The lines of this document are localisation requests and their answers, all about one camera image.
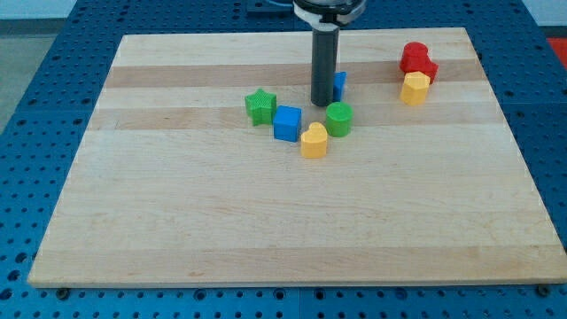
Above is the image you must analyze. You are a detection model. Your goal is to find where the red block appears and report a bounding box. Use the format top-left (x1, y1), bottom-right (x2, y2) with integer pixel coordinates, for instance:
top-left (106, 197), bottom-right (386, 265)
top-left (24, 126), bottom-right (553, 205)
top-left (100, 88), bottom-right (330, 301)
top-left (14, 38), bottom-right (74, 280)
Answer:
top-left (399, 42), bottom-right (439, 84)

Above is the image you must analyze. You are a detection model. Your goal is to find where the blue block behind pusher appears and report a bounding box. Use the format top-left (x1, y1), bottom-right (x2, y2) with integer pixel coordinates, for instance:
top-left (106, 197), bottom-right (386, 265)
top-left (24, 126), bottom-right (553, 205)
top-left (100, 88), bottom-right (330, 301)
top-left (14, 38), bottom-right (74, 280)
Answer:
top-left (333, 72), bottom-right (347, 102)

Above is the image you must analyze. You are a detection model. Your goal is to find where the yellow heart block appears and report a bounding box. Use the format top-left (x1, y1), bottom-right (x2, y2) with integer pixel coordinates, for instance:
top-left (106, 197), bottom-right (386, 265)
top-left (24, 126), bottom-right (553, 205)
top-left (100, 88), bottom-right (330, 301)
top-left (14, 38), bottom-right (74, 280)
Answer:
top-left (300, 122), bottom-right (328, 159)

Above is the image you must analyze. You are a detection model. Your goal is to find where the blue cube block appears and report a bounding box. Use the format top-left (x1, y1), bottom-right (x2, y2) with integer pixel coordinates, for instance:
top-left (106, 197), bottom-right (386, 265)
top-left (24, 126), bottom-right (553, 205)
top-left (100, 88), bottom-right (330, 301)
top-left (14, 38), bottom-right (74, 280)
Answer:
top-left (273, 105), bottom-right (302, 143)

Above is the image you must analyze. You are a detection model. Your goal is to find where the green star block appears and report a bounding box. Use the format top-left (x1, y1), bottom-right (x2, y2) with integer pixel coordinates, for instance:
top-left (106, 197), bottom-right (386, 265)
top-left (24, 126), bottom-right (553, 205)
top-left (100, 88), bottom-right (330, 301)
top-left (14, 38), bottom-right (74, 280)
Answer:
top-left (245, 89), bottom-right (276, 126)

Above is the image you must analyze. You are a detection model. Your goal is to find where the wooden board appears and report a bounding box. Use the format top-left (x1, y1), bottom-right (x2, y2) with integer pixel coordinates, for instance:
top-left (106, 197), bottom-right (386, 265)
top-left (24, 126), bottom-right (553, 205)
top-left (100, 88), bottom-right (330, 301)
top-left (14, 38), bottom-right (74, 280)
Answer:
top-left (27, 27), bottom-right (566, 289)

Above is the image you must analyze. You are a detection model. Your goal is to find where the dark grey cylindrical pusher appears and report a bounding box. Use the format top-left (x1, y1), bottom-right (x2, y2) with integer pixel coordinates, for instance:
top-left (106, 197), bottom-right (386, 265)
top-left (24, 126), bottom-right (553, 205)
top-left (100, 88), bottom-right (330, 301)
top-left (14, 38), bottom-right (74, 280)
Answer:
top-left (311, 27), bottom-right (339, 107)

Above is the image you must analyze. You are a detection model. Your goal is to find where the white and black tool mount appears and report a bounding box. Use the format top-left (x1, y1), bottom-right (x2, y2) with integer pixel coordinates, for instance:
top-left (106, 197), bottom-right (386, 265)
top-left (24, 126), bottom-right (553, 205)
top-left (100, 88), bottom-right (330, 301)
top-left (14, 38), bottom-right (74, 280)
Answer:
top-left (292, 0), bottom-right (367, 26)

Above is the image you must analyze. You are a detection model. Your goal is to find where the green cylinder block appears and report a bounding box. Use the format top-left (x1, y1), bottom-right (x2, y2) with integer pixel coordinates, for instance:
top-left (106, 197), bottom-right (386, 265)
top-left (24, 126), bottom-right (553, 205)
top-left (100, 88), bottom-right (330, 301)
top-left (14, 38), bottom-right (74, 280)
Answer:
top-left (325, 102), bottom-right (353, 137)

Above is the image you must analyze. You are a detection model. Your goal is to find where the yellow hexagon block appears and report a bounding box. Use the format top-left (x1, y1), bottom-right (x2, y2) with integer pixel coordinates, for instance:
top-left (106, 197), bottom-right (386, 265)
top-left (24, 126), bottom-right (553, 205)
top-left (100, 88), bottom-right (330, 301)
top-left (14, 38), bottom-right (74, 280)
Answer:
top-left (400, 71), bottom-right (431, 106)

